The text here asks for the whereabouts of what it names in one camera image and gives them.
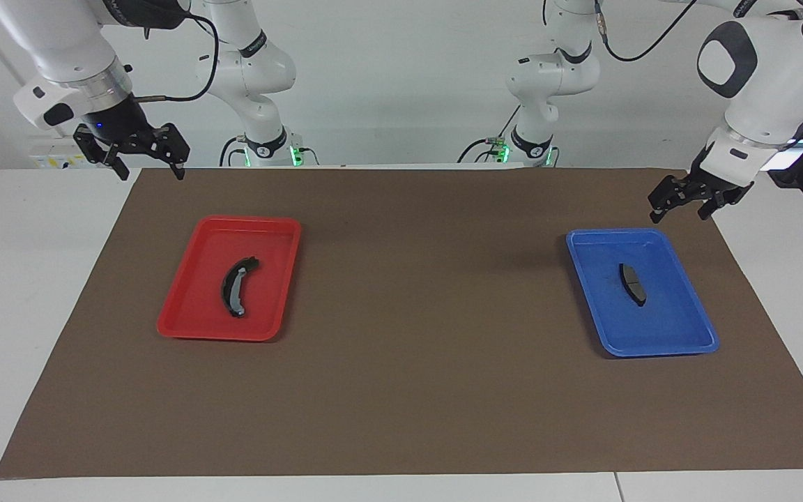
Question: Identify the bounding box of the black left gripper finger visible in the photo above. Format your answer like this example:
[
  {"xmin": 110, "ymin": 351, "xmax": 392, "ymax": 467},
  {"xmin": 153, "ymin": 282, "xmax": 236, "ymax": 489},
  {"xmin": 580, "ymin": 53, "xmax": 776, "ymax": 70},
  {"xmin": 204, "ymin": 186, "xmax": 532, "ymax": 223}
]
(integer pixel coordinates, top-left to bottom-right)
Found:
[
  {"xmin": 698, "ymin": 190, "xmax": 735, "ymax": 220},
  {"xmin": 649, "ymin": 176, "xmax": 698, "ymax": 224}
]

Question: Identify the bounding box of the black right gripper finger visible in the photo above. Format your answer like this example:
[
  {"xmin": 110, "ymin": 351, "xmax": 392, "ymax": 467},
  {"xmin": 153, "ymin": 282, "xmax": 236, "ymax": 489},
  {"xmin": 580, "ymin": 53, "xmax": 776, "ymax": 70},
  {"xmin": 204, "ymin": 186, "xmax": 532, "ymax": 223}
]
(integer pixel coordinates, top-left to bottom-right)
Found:
[
  {"xmin": 74, "ymin": 125, "xmax": 130, "ymax": 181},
  {"xmin": 138, "ymin": 124, "xmax": 190, "ymax": 180}
]

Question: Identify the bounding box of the dark brake pad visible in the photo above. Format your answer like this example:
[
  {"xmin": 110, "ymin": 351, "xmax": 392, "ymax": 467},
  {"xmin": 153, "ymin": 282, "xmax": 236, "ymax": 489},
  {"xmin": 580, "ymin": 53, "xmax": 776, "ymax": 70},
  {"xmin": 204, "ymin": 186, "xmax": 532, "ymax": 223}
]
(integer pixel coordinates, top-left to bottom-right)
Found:
[{"xmin": 618, "ymin": 262, "xmax": 648, "ymax": 307}]

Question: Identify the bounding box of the curved brake shoe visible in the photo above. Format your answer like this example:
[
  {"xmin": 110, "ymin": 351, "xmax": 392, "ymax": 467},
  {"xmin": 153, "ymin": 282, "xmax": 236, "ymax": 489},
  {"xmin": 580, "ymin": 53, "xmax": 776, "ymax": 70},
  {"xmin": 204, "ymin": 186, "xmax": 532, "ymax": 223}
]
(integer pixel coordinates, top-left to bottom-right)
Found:
[{"xmin": 220, "ymin": 256, "xmax": 261, "ymax": 319}]

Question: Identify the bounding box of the blue plastic tray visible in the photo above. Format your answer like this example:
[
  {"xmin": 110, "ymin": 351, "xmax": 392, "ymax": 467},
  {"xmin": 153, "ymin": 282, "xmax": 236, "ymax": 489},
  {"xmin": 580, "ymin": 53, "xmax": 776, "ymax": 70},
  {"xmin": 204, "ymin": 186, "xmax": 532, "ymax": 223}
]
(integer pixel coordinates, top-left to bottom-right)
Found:
[{"xmin": 566, "ymin": 228, "xmax": 720, "ymax": 358}]

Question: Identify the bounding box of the red plastic tray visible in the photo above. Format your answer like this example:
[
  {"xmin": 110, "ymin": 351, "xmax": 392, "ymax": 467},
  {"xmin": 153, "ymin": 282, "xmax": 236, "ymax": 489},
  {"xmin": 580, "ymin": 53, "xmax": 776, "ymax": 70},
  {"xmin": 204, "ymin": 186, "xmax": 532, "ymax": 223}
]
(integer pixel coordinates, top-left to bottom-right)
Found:
[{"xmin": 157, "ymin": 215, "xmax": 303, "ymax": 342}]

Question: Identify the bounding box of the brown table mat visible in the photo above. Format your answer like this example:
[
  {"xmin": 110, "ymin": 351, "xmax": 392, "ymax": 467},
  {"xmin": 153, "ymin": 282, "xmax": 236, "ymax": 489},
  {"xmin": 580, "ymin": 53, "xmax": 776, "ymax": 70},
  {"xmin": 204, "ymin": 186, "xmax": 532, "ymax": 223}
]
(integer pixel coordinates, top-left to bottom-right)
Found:
[{"xmin": 0, "ymin": 166, "xmax": 803, "ymax": 479}]

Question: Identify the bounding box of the white wall socket box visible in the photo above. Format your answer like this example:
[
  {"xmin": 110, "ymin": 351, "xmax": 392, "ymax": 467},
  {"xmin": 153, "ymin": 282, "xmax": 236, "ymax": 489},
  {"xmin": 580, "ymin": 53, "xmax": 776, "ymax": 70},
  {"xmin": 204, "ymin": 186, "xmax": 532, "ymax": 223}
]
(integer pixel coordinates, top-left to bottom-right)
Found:
[{"xmin": 29, "ymin": 143, "xmax": 90, "ymax": 170}]

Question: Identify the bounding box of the black base cable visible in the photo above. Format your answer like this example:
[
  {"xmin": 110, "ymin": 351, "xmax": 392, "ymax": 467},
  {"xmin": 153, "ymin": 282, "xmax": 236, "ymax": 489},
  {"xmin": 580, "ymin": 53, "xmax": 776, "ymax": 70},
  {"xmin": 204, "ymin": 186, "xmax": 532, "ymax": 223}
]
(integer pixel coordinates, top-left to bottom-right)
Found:
[
  {"xmin": 219, "ymin": 136, "xmax": 246, "ymax": 167},
  {"xmin": 457, "ymin": 105, "xmax": 522, "ymax": 165}
]

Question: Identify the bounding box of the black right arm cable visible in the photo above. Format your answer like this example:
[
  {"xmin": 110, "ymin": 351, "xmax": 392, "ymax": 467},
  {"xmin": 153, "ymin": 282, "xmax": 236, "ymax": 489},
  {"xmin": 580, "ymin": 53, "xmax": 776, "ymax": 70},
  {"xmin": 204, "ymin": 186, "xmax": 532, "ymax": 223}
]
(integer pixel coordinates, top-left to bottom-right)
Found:
[{"xmin": 133, "ymin": 10, "xmax": 221, "ymax": 104}]

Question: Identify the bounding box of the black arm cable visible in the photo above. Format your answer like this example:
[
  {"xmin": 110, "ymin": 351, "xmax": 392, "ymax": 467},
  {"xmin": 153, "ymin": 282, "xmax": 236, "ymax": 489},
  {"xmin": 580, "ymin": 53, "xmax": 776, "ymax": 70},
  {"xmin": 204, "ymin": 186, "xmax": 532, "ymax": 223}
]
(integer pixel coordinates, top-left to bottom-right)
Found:
[
  {"xmin": 133, "ymin": 10, "xmax": 221, "ymax": 104},
  {"xmin": 593, "ymin": 0, "xmax": 700, "ymax": 63}
]

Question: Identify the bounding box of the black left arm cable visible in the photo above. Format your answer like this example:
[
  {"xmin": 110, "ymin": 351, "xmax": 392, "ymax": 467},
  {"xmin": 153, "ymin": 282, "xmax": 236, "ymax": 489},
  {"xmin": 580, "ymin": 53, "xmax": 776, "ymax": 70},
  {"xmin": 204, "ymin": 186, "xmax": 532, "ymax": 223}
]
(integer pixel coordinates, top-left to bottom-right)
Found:
[{"xmin": 593, "ymin": 0, "xmax": 700, "ymax": 63}]

